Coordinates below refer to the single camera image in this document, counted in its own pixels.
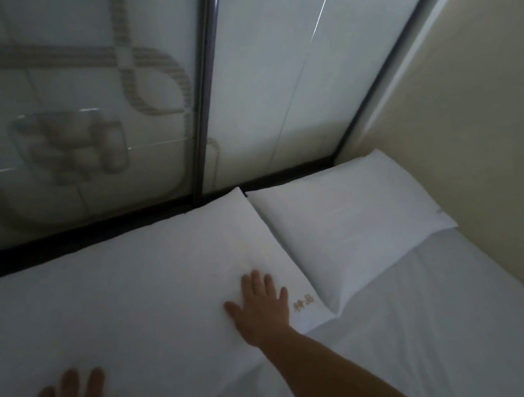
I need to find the plain white pillow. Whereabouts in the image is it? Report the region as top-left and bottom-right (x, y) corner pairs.
(242, 140), (468, 325)

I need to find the person's right forearm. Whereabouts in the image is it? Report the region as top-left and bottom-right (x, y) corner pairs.
(258, 307), (421, 397)

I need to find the dark partition side frame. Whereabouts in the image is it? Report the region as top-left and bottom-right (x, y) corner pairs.
(314, 0), (495, 165)

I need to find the metal partition post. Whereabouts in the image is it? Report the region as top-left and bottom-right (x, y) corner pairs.
(168, 0), (249, 206)

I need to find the plain frosted glass panel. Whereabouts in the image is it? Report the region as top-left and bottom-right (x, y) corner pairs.
(180, 0), (483, 197)

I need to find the dark partition bottom rail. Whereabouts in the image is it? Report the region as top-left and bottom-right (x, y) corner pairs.
(0, 155), (350, 282)

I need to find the white bed sheet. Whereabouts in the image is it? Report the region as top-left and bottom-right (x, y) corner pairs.
(155, 216), (524, 397)

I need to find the white pillow with gold embroidery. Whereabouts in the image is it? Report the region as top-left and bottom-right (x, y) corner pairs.
(0, 176), (347, 397)

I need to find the patterned frosted glass panel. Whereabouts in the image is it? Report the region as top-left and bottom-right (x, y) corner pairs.
(0, 0), (243, 260)

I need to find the person's right hand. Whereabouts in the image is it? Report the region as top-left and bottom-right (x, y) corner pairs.
(220, 266), (295, 351)

